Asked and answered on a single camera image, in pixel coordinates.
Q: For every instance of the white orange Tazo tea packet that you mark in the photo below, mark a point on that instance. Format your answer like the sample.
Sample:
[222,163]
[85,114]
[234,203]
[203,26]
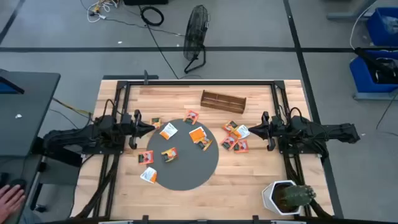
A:
[168,131]
[149,175]
[242,131]

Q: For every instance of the orange red fruit tea packet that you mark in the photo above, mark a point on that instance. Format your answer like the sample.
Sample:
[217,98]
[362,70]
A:
[229,142]
[145,157]
[241,146]
[191,117]

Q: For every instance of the brown wooden tea organizer box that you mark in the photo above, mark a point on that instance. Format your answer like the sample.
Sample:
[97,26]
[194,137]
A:
[222,108]

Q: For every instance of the round grey woven placemat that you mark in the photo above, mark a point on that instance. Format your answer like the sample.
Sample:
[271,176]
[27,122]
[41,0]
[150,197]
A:
[186,171]

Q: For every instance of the grey metal desk foot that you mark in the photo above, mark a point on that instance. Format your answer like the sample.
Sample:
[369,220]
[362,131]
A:
[345,16]

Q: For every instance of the green cactus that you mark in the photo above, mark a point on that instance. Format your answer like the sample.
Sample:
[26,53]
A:
[297,196]

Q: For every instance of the orange white-bordered tea packet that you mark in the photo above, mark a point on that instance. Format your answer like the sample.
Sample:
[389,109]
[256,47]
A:
[197,134]

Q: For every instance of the black folded equipment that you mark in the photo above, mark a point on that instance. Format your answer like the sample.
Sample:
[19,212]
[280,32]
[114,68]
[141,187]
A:
[370,60]

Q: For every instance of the black metal table frame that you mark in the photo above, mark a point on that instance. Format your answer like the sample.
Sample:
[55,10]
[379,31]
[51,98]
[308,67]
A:
[180,82]

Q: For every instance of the person's hand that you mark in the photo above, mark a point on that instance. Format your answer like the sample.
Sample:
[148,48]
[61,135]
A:
[11,202]

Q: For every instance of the black computer mouse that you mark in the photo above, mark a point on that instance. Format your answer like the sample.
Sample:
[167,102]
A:
[20,183]

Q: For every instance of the small white paper scrap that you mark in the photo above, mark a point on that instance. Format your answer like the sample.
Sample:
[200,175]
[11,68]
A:
[18,116]

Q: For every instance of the black floor fan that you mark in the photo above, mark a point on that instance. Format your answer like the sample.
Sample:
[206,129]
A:
[196,31]

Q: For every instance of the black floor box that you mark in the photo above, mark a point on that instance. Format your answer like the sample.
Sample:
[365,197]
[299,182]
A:
[146,2]

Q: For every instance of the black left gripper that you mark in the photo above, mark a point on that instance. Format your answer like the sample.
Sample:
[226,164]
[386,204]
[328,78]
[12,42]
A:
[135,126]

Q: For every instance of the yellow Ahmad tea packet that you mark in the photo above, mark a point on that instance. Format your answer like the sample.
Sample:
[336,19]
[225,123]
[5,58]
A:
[169,154]
[206,144]
[230,126]
[156,122]

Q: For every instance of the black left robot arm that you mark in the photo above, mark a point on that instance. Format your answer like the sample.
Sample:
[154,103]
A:
[71,135]

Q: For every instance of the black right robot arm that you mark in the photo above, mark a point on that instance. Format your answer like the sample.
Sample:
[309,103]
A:
[335,130]

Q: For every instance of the blue plastic bin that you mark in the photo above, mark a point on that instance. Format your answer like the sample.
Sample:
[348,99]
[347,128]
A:
[377,31]
[362,77]

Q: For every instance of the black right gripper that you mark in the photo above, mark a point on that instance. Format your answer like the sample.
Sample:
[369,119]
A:
[273,129]

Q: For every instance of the black office desk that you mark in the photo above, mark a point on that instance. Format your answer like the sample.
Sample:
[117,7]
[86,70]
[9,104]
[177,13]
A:
[28,124]

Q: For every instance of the black desk monitor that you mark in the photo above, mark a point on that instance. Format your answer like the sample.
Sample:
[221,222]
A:
[7,87]

